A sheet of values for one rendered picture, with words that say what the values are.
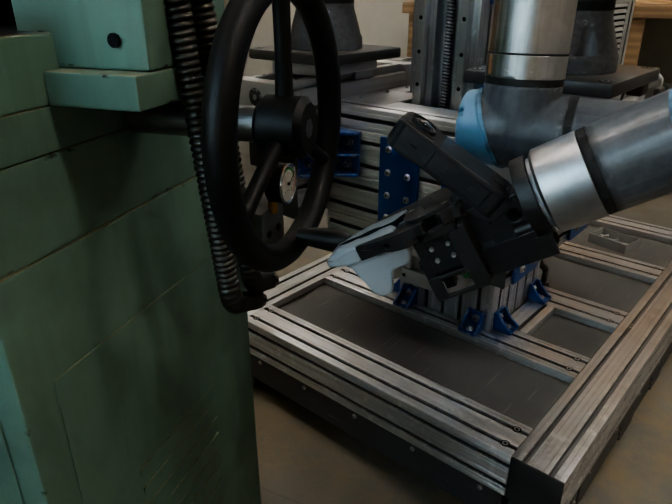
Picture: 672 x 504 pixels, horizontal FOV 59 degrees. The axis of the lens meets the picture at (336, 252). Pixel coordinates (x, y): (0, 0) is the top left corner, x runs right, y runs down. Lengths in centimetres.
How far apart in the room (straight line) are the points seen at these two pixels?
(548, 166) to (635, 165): 6
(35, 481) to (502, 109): 58
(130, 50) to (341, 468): 100
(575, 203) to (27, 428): 52
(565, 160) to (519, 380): 83
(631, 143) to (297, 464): 103
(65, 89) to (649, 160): 47
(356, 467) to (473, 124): 90
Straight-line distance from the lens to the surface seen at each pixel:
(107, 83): 54
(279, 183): 88
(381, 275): 56
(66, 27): 59
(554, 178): 49
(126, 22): 55
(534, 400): 123
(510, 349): 133
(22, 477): 69
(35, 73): 58
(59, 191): 60
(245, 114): 60
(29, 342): 61
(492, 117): 60
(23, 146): 57
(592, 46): 96
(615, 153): 49
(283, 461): 135
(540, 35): 59
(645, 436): 157
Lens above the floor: 94
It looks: 25 degrees down
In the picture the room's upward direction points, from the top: straight up
